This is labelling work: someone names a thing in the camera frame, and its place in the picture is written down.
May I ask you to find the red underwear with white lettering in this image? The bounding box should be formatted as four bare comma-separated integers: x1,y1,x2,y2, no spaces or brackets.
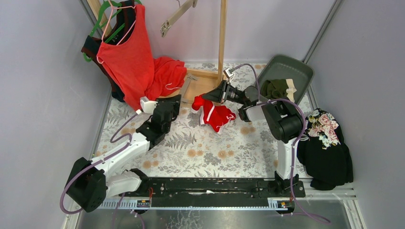
191,95,236,134

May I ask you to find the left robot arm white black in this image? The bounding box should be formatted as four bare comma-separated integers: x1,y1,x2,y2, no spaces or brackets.
59,94,181,214

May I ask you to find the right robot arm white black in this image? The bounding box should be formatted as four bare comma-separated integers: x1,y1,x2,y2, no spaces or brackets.
202,80,304,191

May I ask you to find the olive green underwear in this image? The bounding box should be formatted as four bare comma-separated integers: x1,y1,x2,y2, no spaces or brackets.
260,79,297,102

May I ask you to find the green plastic hanger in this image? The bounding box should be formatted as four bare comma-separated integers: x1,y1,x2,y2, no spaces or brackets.
83,0,143,63

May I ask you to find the wooden clothes rack stand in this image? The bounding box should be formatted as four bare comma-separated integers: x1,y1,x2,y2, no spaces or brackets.
158,0,228,104

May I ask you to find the floral table cloth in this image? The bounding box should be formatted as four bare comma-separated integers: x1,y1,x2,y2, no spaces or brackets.
91,66,281,177

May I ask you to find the grey plastic bin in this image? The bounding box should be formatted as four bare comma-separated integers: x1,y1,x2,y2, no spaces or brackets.
258,54,314,104

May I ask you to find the red tank top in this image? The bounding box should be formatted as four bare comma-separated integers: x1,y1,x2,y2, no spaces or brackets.
96,4,187,110

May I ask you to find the dark striped garment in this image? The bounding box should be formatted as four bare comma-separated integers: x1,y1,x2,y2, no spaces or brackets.
81,0,137,104

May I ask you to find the black floral garment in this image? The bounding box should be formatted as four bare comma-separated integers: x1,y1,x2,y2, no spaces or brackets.
297,108,354,191

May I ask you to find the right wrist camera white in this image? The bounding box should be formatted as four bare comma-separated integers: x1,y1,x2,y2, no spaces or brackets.
223,68,235,82

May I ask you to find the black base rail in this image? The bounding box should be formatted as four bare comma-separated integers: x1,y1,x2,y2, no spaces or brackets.
125,177,306,208

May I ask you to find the pink wire hanger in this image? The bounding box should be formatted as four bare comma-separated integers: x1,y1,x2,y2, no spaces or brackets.
98,0,137,45

